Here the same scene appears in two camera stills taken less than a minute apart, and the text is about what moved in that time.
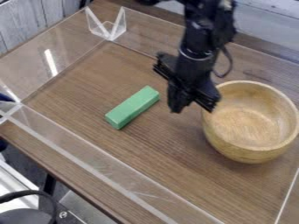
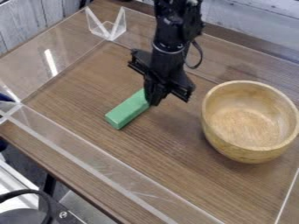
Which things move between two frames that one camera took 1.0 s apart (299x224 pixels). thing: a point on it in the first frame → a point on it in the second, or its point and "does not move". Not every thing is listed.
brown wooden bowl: x=254 y=122 does not move
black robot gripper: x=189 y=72 → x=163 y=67
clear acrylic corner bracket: x=107 y=30 does not move
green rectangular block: x=132 y=107 does not move
